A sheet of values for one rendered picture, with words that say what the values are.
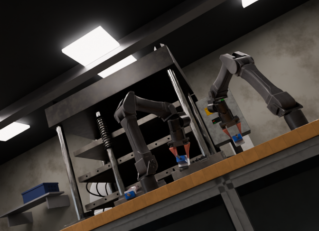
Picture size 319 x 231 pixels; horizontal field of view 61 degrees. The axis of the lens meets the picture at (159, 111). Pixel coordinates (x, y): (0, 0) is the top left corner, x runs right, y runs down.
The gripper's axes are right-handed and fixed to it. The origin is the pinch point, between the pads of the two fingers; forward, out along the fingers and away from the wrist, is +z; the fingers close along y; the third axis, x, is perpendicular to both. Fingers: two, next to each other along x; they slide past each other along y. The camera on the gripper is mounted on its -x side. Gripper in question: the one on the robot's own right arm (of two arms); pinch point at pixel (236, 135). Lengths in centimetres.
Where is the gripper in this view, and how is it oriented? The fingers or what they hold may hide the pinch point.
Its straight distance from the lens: 147.1
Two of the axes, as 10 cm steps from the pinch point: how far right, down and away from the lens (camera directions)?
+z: 4.6, 8.8, 1.0
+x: -1.1, 1.7, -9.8
